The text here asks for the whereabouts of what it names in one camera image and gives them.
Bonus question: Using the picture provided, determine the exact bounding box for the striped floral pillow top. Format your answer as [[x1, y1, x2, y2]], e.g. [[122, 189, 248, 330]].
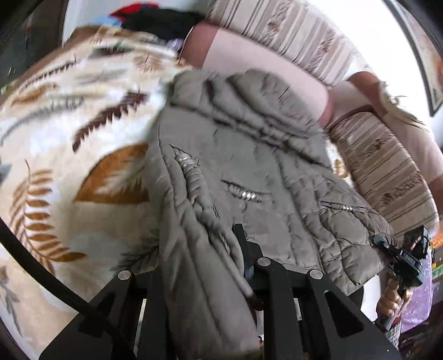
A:
[[206, 0, 369, 87]]

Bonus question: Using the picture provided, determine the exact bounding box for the pink rolled bolster blanket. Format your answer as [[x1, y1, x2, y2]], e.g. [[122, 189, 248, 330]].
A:
[[182, 22, 333, 127]]

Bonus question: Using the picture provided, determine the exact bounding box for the red garment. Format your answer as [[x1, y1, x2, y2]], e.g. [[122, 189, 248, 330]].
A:
[[110, 2, 160, 21]]

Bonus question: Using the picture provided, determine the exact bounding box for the striped floral cushion right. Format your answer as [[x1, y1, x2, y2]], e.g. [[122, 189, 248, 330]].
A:
[[328, 112, 439, 240]]

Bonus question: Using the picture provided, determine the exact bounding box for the grey puffer hooded jacket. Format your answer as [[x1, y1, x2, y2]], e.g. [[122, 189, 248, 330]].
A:
[[125, 69, 395, 359]]

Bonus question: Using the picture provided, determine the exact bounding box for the purple patterned cloth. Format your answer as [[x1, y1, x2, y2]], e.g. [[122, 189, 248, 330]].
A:
[[402, 251, 433, 331]]

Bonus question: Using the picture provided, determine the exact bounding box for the leaf pattern fleece blanket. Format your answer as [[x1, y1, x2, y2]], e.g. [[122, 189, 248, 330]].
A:
[[0, 24, 354, 360]]

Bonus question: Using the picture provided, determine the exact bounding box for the black clothing pile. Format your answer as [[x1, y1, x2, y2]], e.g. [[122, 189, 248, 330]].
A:
[[122, 7, 204, 40]]

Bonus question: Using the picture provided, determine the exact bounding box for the right hand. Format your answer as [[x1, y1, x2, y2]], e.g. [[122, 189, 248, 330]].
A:
[[376, 277, 414, 325]]

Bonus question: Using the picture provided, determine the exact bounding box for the light blue garment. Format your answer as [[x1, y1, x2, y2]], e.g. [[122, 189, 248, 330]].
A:
[[90, 17, 122, 27]]

